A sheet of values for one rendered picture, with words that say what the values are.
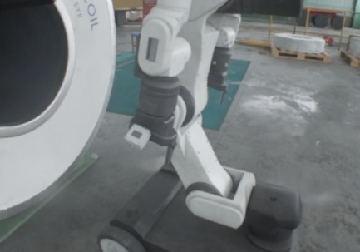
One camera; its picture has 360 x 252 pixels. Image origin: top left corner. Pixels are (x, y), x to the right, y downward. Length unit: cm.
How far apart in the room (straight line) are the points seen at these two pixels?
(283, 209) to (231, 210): 16
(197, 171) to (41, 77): 79
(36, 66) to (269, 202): 111
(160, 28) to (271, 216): 64
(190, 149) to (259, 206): 29
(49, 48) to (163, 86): 78
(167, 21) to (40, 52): 87
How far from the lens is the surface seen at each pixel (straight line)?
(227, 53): 91
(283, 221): 85
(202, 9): 62
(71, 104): 114
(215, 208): 83
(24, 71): 132
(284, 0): 62
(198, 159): 80
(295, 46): 537
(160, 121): 55
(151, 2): 603
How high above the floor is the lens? 89
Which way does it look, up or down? 25 degrees down
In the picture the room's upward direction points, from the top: straight up
